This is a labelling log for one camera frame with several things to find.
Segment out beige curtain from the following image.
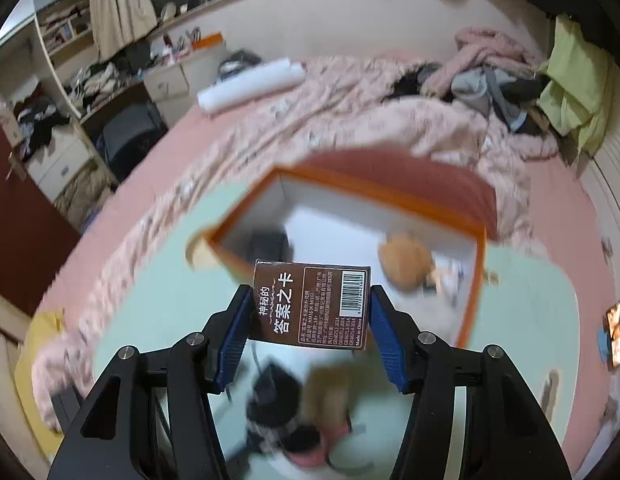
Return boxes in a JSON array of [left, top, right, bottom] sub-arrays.
[[88, 0, 158, 61]]

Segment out small orange box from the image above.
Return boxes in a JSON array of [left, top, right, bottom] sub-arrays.
[[192, 32, 225, 51]]

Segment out brown card box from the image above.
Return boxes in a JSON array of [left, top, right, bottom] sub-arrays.
[[250, 259, 373, 350]]

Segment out pink fuzzy blanket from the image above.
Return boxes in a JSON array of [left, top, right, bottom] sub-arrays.
[[422, 27, 545, 96]]

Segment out smartphone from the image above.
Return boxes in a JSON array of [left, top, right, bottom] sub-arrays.
[[604, 299, 620, 372]]

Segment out white desk drawer unit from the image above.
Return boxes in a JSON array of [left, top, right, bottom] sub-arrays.
[[142, 42, 231, 111]]

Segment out grey black clothes pile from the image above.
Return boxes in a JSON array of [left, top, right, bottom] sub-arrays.
[[390, 62, 550, 133]]

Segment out dark red wardrobe door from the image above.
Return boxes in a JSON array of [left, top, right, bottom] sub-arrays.
[[0, 110, 81, 311]]

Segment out black chair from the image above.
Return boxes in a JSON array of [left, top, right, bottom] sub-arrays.
[[92, 102, 168, 183]]

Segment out black white fuzzy item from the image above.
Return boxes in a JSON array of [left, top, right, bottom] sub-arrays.
[[245, 365, 315, 453]]

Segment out orange cardboard box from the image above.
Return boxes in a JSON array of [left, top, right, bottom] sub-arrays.
[[202, 166, 490, 351]]

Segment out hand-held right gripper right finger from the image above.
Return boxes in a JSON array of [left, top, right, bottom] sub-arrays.
[[369, 285, 573, 480]]

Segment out brown plush toy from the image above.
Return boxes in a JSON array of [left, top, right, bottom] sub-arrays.
[[379, 235, 435, 291]]

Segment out white paper roll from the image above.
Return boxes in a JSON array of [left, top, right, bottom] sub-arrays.
[[197, 58, 305, 116]]

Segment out yellow-green cloth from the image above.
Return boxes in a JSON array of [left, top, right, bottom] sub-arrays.
[[537, 15, 615, 158]]

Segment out white shelf unit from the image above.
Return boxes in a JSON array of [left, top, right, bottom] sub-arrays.
[[32, 0, 98, 121]]

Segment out yellow cloth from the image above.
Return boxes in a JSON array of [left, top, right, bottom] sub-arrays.
[[15, 310, 66, 441]]

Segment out black bag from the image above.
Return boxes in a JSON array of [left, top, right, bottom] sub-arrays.
[[220, 50, 263, 78]]

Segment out clothes pile on desk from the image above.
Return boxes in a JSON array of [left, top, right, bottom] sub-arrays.
[[65, 57, 155, 106]]

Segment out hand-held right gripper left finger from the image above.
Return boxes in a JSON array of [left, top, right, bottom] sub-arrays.
[[46, 285, 255, 480]]

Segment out mint green board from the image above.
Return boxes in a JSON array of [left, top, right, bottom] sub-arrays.
[[90, 185, 580, 480]]

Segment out pink fabric item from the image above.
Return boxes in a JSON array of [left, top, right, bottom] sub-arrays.
[[285, 417, 363, 468]]

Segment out beige plush toy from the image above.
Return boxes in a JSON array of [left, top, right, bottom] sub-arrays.
[[302, 360, 361, 423]]

